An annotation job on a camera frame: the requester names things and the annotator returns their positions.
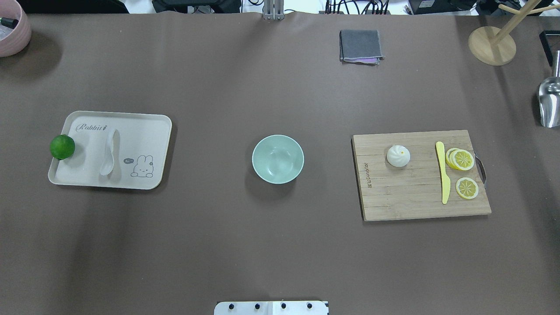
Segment wooden mug tree stand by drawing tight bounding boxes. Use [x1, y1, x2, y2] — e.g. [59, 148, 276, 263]
[468, 0, 560, 66]

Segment green lime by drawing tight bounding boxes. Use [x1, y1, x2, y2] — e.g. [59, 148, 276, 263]
[49, 134, 76, 160]

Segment mint green bowl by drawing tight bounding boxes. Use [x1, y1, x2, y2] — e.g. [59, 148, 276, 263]
[251, 134, 305, 184]

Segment black frame object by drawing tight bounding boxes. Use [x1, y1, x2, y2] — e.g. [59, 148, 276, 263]
[539, 30, 560, 67]

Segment folded grey cloth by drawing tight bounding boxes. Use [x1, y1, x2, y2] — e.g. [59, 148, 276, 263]
[339, 29, 385, 65]

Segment white ceramic soup spoon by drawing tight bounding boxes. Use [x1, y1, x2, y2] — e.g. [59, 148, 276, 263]
[99, 128, 116, 176]

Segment metal scoop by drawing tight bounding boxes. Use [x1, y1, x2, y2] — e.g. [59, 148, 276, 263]
[538, 51, 560, 128]

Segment yellow plastic knife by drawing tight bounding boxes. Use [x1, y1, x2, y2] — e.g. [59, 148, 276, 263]
[435, 141, 451, 205]

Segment single lemon slice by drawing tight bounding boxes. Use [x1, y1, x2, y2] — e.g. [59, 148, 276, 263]
[455, 177, 479, 200]

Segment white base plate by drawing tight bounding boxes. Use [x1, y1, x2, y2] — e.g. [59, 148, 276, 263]
[213, 300, 329, 315]

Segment beige rabbit tray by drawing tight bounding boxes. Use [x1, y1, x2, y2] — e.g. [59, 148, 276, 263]
[48, 110, 172, 190]

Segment pink bowl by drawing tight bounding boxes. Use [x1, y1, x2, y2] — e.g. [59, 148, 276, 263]
[0, 0, 32, 57]

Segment metal clamp bracket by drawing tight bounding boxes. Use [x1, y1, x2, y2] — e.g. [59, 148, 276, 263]
[262, 0, 285, 21]

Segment white steamed bun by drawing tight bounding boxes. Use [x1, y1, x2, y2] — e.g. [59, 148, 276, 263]
[386, 145, 411, 168]

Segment stacked lemon slices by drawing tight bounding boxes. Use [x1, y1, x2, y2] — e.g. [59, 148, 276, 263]
[445, 148, 475, 171]

